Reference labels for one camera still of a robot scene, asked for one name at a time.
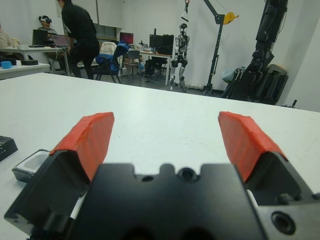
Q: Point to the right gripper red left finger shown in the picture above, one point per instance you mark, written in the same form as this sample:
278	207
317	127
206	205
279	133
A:
82	145

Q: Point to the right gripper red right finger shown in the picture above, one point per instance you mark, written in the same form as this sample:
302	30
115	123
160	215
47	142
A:
245	142

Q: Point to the black foil-topped block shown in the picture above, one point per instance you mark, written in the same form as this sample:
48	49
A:
6	148

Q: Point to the black box white lining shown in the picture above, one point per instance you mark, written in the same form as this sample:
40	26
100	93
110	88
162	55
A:
30	165

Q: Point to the small blue box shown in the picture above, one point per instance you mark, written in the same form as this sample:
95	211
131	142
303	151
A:
6	65

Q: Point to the small black floor object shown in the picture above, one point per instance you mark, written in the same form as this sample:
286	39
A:
292	103

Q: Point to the pale green bag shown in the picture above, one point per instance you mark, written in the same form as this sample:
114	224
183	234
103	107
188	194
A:
227	75

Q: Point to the low white side table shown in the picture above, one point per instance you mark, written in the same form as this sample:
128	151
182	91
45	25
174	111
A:
25	70

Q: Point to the flat black round object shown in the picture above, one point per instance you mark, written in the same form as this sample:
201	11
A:
29	62

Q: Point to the white jacket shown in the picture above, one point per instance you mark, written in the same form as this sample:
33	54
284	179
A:
107	48

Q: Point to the white office desk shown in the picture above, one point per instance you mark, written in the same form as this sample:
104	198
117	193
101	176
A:
37	56

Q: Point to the brown wooden chair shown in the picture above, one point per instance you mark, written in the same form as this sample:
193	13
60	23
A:
133	56

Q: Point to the chair with blue jacket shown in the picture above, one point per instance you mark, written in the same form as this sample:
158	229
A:
121	48

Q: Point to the laptop with pink screen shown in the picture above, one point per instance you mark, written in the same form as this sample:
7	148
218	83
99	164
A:
60	40

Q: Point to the dark crumpled object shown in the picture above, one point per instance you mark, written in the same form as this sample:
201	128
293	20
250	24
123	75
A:
13	62

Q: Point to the black hoist crane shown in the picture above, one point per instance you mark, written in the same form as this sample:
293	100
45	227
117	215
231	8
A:
219	37

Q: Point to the white desk with monitors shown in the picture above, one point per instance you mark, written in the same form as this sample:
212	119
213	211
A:
150	53

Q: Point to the standing person black clothes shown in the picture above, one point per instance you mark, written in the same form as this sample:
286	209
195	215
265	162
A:
80	30

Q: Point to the monitor with red screen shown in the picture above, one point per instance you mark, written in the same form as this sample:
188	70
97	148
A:
126	38

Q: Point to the black laptop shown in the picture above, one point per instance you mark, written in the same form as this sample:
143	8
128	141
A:
40	37

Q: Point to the silver black humanoid robot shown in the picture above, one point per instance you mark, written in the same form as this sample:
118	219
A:
180	40

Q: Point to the yellow winch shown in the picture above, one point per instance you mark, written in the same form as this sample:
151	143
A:
228	18

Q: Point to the tall black machine column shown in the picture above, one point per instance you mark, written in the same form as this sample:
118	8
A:
270	20

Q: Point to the black equipment case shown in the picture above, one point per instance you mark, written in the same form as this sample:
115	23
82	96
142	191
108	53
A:
167	43

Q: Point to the seated person VR headset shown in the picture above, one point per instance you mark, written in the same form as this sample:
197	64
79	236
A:
46	23

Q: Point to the black monitor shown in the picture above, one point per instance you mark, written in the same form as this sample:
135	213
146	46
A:
156	40

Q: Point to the seated person beige clothes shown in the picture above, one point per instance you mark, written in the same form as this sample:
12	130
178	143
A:
5	40

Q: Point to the grey vertical pole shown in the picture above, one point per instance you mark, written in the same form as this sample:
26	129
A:
98	12

